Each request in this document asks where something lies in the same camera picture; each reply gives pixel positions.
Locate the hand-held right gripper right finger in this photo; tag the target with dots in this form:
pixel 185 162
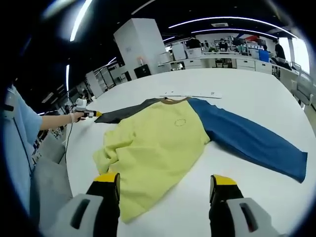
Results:
pixel 222 197

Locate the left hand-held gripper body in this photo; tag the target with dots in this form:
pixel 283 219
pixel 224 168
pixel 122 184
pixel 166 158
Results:
pixel 82 109

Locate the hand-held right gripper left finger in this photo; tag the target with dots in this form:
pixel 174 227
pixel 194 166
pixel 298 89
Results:
pixel 108 197

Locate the yellow blue long-sleeve garment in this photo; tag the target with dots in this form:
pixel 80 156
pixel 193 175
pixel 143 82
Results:
pixel 158 138

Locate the white template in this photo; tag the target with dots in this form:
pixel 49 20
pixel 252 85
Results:
pixel 192 94

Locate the person's left hand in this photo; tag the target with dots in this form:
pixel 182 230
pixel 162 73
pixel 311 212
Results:
pixel 77 117

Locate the white wristband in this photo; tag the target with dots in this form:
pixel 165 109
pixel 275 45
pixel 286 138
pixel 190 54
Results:
pixel 71 118

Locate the metal storage shelving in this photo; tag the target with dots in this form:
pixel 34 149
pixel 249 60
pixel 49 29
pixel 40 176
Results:
pixel 103 81

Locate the person's grey trousers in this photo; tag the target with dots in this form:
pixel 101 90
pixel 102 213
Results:
pixel 51 187

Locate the black cabinet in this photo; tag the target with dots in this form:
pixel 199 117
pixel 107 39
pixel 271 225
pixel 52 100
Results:
pixel 142 71

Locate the white square pillar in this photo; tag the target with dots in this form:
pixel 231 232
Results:
pixel 140 44

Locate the ceiling light strip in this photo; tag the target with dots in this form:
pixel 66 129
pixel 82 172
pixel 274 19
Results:
pixel 232 19
pixel 80 19

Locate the white office desk row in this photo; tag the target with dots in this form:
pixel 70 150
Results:
pixel 222 61

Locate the blue storage bin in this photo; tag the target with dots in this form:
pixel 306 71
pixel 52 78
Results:
pixel 263 56

